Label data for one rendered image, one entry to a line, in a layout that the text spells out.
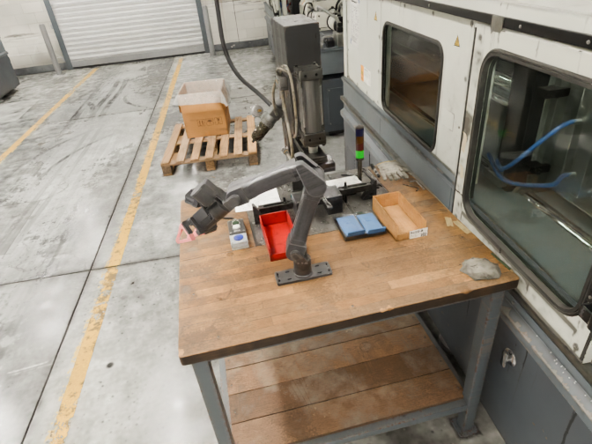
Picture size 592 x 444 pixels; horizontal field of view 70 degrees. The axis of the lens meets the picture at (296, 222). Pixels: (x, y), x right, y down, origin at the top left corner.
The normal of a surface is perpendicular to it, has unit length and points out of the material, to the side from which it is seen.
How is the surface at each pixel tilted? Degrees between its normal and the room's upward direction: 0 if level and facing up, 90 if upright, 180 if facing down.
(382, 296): 0
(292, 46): 90
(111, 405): 0
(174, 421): 0
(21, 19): 90
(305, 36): 90
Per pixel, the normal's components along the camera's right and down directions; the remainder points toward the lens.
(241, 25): 0.15, 0.52
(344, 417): -0.09, -0.84
